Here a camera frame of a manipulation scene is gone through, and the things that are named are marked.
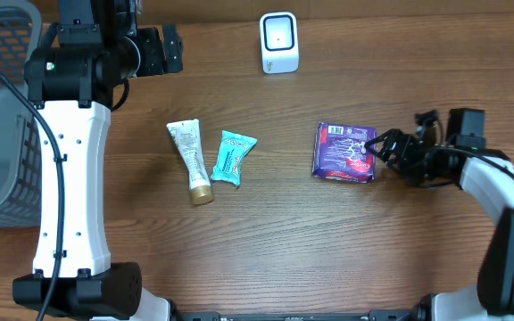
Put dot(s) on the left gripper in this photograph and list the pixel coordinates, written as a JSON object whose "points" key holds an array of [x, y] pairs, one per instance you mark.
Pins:
{"points": [[160, 64]]}

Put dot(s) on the grey plastic shopping basket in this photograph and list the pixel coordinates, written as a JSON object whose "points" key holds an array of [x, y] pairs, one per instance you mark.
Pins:
{"points": [[20, 182]]}

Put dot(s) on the white tube gold cap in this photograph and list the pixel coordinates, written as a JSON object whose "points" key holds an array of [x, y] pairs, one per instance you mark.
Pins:
{"points": [[186, 136]]}

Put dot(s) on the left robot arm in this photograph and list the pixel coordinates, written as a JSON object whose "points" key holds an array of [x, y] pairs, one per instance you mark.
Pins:
{"points": [[93, 48]]}

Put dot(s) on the white barcode scanner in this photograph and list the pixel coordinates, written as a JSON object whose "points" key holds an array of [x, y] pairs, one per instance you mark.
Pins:
{"points": [[279, 43]]}

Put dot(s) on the red purple liner pack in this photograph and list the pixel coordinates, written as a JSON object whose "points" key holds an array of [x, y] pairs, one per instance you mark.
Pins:
{"points": [[340, 153]]}

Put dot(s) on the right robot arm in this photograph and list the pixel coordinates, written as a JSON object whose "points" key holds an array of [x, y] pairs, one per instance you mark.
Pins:
{"points": [[456, 154]]}

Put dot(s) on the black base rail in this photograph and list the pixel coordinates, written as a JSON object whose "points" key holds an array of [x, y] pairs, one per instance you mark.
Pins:
{"points": [[373, 315]]}

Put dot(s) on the teal tissue pack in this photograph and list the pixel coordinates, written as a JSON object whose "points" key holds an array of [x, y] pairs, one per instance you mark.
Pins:
{"points": [[233, 149]]}

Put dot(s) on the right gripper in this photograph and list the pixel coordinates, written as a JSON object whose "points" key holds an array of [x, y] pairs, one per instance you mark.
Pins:
{"points": [[407, 144]]}

